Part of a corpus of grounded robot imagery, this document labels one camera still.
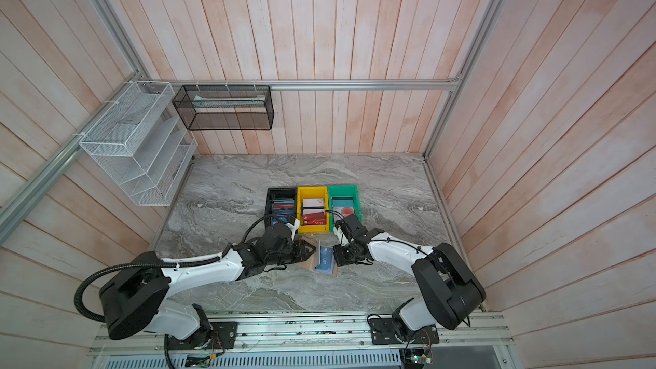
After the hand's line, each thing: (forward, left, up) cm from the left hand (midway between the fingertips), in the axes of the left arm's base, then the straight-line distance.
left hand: (313, 254), depth 82 cm
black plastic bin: (+22, +14, -4) cm, 27 cm away
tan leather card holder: (+8, -2, -7) cm, 11 cm away
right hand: (+2, -9, -7) cm, 12 cm away
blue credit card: (0, -5, -5) cm, 7 cm away
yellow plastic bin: (+20, +1, -5) cm, 21 cm away
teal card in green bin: (+24, -11, -5) cm, 27 cm away
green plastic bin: (+28, -12, -3) cm, 30 cm away
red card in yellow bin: (+17, 0, -6) cm, 18 cm away
